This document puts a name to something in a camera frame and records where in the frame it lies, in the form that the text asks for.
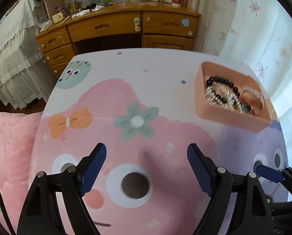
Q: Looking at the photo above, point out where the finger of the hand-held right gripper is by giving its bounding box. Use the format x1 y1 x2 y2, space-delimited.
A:
256 165 292 197

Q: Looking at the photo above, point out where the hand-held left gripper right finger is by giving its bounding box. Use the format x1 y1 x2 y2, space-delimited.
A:
186 143 275 235

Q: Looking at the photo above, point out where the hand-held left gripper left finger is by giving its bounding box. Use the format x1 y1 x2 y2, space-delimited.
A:
17 142 107 235

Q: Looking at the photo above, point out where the pink plastic box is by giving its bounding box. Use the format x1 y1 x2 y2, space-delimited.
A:
195 62 272 132

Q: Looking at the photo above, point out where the red string bracelet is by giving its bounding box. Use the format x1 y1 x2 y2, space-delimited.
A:
236 98 256 115

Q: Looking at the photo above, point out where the dark bead bracelet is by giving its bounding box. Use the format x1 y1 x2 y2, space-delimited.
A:
205 76 240 103

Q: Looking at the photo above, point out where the pink quilted blanket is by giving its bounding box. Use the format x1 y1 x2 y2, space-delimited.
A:
0 111 43 235

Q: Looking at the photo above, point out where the cartoon printed tablecloth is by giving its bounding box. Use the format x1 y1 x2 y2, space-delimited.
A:
28 48 291 235

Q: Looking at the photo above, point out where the bed with white lace cover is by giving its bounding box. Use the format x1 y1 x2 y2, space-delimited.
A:
0 0 51 109

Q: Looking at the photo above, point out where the wooden desk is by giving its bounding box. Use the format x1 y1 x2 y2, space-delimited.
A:
35 1 201 79

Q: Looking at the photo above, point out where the white leaf print curtain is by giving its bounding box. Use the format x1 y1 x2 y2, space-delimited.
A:
195 0 292 167

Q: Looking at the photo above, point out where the clear plastic bag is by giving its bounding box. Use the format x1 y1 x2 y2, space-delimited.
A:
39 20 52 32

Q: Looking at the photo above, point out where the white tissue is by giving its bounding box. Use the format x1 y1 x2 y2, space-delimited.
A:
71 9 90 18

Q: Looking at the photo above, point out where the thin black cable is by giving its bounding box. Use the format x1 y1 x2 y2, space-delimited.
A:
0 164 17 235

